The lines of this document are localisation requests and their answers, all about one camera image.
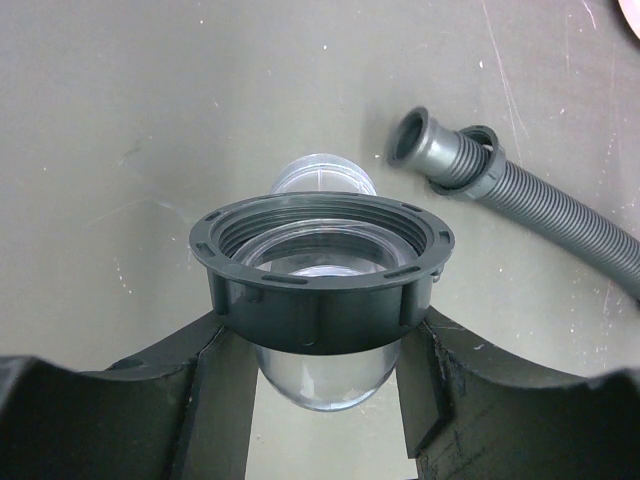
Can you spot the pink three-tier shelf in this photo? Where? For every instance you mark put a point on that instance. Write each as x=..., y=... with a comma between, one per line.
x=631, y=12

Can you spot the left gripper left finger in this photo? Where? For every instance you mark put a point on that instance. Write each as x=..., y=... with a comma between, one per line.
x=179, y=409

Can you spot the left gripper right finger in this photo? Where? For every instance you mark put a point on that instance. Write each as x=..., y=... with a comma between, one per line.
x=472, y=410

